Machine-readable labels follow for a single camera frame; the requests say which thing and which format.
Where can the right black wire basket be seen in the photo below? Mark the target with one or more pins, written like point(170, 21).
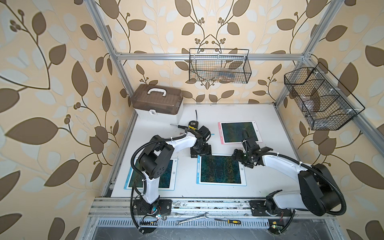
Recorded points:
point(326, 102)

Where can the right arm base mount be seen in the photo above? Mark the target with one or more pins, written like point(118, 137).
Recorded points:
point(266, 208)

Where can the black wire basket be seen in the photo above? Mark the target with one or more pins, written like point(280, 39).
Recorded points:
point(326, 102)
point(225, 66)

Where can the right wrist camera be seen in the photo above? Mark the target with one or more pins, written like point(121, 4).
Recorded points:
point(249, 143)

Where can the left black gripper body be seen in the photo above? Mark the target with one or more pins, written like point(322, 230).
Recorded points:
point(204, 150)

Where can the brown lid white toolbox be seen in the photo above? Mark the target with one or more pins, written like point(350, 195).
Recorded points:
point(158, 104)

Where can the back black wire basket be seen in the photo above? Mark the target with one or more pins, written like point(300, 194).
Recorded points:
point(225, 66)

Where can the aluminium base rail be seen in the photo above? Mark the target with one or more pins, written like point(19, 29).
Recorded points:
point(115, 212)

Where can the silver wrench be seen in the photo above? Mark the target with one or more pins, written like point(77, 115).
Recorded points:
point(203, 216)

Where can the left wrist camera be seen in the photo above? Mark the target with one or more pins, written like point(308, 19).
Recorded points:
point(205, 134)

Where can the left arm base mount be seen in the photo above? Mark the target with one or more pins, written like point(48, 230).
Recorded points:
point(146, 215)

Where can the right blue writing tablet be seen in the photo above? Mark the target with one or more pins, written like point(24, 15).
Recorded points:
point(220, 170)

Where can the yellow black tape measure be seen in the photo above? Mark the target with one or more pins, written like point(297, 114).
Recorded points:
point(194, 123)

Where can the pink writing tablet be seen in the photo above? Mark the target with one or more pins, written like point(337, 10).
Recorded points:
point(236, 132)

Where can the yellow black handle screwdriver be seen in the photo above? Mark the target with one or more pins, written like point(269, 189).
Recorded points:
point(228, 221)

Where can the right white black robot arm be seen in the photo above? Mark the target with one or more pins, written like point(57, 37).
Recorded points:
point(318, 192)

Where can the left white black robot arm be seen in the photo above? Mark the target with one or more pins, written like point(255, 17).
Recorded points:
point(151, 160)

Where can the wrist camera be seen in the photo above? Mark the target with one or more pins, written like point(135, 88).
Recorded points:
point(249, 143)
point(205, 134)

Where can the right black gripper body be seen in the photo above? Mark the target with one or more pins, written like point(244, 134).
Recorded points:
point(243, 158)

